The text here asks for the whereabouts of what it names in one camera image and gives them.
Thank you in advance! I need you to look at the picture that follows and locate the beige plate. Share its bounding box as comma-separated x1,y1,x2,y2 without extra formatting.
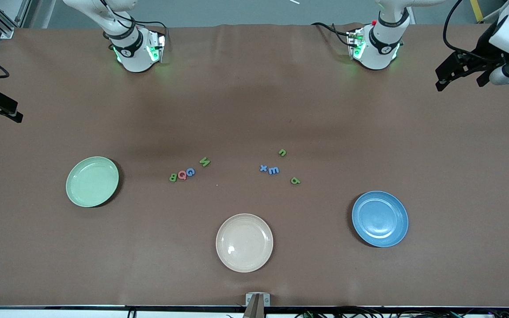
216,213,274,273

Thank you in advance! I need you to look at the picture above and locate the green plate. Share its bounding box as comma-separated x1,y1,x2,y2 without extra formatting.
65,156,120,208

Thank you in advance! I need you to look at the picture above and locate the black right arm base cable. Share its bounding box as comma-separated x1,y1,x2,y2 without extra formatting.
133,20,169,38

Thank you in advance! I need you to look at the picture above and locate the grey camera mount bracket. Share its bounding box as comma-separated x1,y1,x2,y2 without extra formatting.
243,292,271,318

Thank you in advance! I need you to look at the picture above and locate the brown table cloth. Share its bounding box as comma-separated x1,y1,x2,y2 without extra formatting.
0,23,509,308

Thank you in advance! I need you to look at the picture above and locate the black left arm base cable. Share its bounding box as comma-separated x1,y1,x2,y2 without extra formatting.
311,22,353,47

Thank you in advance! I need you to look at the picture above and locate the black arm base cable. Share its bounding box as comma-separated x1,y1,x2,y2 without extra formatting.
311,22,353,47
133,20,169,38

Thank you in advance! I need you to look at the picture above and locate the blue plate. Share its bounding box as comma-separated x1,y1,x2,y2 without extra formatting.
352,190,409,248

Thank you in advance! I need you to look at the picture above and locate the arm base connector bracket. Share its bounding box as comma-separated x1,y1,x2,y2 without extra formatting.
346,29,365,60
148,30,167,63

